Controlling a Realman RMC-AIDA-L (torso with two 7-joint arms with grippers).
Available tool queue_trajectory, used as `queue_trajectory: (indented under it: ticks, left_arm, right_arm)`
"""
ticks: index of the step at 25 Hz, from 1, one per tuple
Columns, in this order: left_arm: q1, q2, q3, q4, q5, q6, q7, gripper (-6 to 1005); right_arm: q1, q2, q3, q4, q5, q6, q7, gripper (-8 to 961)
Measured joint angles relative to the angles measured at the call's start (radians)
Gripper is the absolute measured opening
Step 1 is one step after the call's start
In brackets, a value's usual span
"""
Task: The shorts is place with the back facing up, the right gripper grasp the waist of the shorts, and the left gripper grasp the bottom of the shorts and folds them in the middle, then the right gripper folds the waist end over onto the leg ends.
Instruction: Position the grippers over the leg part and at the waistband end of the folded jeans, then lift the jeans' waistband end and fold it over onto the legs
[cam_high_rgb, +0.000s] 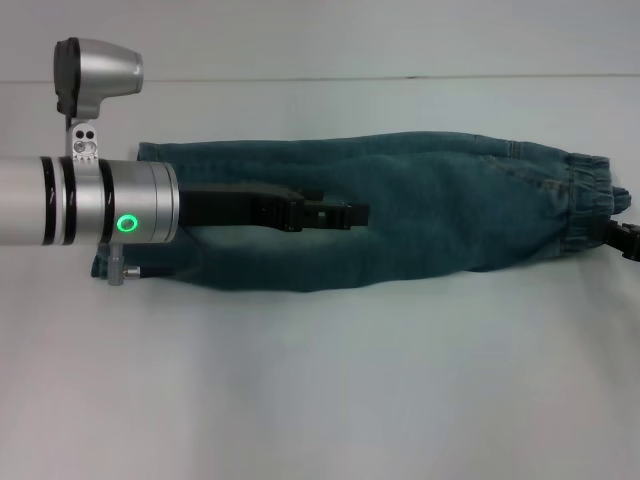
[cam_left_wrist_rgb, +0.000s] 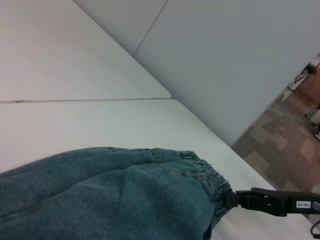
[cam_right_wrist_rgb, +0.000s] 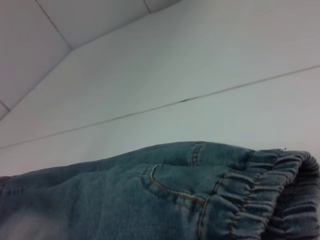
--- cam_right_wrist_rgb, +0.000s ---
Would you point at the blue denim shorts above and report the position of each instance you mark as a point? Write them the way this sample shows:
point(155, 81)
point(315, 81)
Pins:
point(150, 200)

